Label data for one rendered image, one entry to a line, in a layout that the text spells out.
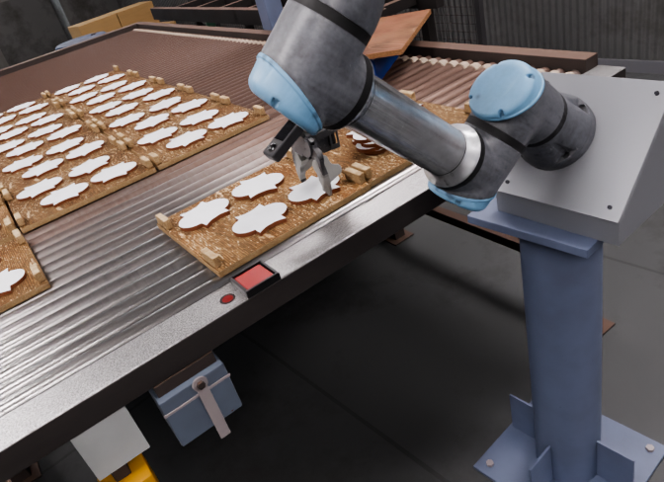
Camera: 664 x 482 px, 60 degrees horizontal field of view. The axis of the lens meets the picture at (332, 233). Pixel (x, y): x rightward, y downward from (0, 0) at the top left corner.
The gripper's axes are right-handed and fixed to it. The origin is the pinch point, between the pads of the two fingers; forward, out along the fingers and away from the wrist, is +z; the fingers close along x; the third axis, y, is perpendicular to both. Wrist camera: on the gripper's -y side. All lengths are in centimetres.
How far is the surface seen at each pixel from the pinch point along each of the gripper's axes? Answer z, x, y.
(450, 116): -2.2, -0.5, 45.9
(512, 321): 90, 5, 75
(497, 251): 88, 38, 107
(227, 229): 2.2, 4.4, -21.8
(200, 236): 2.6, 8.0, -27.3
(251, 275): 3.2, -15.6, -27.1
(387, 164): -0.4, -6.1, 18.0
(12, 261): 5, 45, -63
